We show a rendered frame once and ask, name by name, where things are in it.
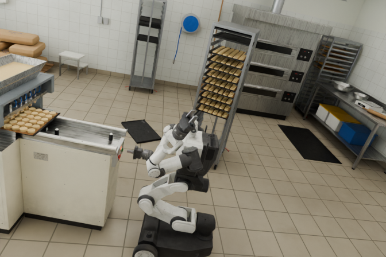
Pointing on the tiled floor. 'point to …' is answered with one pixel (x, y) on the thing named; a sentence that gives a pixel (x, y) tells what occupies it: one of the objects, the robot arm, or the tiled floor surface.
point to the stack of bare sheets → (141, 131)
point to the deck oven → (276, 60)
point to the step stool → (73, 61)
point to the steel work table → (366, 153)
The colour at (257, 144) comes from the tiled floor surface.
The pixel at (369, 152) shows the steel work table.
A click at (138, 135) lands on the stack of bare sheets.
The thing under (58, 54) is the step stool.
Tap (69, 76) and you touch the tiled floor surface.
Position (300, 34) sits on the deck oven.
